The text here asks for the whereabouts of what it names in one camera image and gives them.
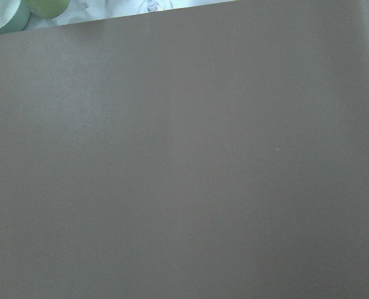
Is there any green tumbler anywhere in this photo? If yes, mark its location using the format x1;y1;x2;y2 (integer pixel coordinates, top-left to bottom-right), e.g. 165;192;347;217
25;0;70;19

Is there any green rimmed white bowl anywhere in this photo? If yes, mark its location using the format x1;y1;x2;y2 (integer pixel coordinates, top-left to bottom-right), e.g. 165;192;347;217
0;0;30;34

